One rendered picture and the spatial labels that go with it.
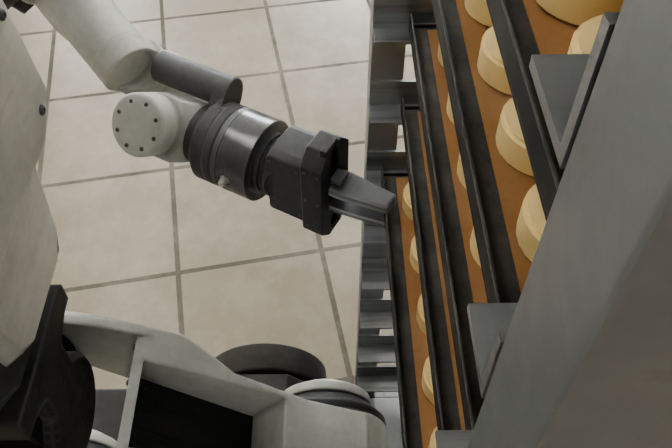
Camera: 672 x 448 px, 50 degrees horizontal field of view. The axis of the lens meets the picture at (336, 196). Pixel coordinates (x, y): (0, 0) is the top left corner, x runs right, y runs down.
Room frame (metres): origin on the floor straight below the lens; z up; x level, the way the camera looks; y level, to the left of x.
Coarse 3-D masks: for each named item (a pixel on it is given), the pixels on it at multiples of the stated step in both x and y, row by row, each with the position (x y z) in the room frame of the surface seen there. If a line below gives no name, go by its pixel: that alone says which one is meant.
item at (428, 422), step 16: (400, 192) 0.47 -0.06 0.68; (400, 208) 0.45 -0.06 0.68; (400, 224) 0.43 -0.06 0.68; (416, 272) 0.37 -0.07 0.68; (416, 288) 0.36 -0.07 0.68; (416, 304) 0.34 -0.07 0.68; (416, 320) 0.32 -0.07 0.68; (416, 336) 0.31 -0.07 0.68; (416, 352) 0.29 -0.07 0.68; (416, 368) 0.28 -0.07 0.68; (416, 384) 0.27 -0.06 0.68; (432, 416) 0.24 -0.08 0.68; (432, 432) 0.23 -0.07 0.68
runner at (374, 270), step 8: (368, 264) 0.50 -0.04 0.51; (376, 264) 0.50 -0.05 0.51; (384, 264) 0.50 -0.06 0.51; (368, 272) 0.50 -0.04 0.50; (376, 272) 0.50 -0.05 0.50; (384, 272) 0.50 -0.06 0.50; (368, 280) 0.49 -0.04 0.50; (376, 280) 0.49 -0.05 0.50; (384, 280) 0.49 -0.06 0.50; (368, 288) 0.48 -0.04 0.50; (376, 288) 0.48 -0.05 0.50; (384, 288) 0.48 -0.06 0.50
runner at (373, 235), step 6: (366, 222) 0.50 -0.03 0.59; (366, 228) 0.50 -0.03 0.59; (372, 228) 0.50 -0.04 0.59; (378, 228) 0.50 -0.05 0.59; (384, 228) 0.50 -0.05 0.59; (366, 234) 0.49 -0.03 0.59; (372, 234) 0.49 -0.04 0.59; (378, 234) 0.49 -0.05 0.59; (384, 234) 0.49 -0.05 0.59; (366, 240) 0.48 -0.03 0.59; (372, 240) 0.48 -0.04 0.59; (378, 240) 0.48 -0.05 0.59; (384, 240) 0.48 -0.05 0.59
